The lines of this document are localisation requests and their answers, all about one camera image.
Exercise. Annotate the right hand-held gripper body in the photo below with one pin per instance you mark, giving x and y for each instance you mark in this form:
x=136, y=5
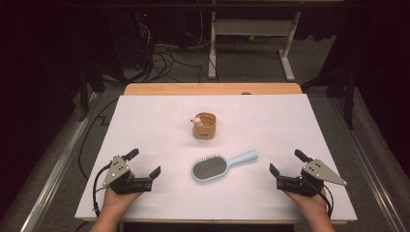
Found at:
x=317, y=172

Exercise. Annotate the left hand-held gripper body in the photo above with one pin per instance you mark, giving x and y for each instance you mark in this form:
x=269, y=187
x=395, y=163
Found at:
x=116, y=170

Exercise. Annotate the light blue hairbrush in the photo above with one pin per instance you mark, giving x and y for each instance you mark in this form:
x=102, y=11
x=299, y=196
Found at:
x=209, y=167

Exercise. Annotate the wooden cup with figurine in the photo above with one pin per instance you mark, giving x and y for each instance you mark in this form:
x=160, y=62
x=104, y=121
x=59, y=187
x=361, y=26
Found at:
x=204, y=127

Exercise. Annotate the person's left hand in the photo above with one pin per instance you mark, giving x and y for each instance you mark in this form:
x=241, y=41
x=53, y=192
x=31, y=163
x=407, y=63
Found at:
x=117, y=201

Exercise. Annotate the person's right hand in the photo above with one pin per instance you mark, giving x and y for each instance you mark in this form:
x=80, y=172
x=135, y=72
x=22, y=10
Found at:
x=309, y=204

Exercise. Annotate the white board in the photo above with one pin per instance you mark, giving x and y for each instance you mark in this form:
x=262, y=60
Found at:
x=161, y=135

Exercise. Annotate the black stand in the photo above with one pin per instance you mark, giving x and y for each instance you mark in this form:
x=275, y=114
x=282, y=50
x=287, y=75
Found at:
x=348, y=96
x=85, y=93

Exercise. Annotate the wooden table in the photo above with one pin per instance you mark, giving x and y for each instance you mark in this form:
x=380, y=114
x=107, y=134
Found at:
x=209, y=88

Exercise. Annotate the black computer tower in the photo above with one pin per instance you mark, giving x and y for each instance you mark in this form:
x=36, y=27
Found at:
x=129, y=38

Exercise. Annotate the metal floor rail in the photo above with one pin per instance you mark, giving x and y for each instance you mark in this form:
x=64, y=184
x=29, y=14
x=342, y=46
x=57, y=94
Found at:
x=364, y=164
x=61, y=167

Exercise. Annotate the white desk frame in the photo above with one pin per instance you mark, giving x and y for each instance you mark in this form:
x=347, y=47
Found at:
x=251, y=27

